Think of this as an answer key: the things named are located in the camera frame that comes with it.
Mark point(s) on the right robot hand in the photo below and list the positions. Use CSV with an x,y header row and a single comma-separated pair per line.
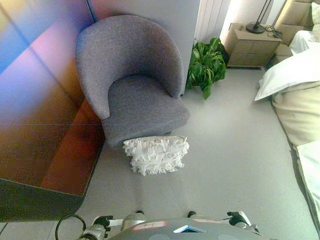
x,y
241,219

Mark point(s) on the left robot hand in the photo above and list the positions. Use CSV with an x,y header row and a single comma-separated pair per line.
x,y
96,228

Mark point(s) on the white ruffled fringe pillow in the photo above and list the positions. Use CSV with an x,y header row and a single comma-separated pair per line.
x,y
156,155

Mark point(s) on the pale green bed pillow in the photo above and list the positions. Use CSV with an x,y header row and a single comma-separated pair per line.
x,y
315,20

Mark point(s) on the silver robot left leg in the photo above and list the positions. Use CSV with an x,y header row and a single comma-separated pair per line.
x,y
133,220

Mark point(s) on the silver robot leg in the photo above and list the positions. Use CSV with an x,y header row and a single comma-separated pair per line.
x,y
133,220
193,215

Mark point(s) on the silver robot right leg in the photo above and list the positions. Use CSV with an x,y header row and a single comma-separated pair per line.
x,y
193,215

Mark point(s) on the grey robot torso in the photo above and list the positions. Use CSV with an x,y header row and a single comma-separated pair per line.
x,y
180,231

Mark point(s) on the beige bed mattress base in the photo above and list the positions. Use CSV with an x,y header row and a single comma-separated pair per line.
x,y
297,112

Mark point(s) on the grey fabric tub armchair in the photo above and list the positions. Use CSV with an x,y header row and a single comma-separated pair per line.
x,y
140,105

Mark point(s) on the glossy dark wooden cabinet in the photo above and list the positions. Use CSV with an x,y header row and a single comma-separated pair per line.
x,y
42,105

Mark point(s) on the white bed duvet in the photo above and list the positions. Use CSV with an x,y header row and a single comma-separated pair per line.
x,y
292,72

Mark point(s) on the green leafy potted plant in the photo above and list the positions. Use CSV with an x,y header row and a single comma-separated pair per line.
x,y
206,66

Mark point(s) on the beige wooden nightstand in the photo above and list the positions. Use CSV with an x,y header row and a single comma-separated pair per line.
x,y
252,47

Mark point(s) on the black lamp base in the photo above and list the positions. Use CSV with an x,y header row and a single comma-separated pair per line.
x,y
257,22

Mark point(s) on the beige upholstered headboard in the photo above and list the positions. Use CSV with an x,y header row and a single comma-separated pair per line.
x,y
292,17

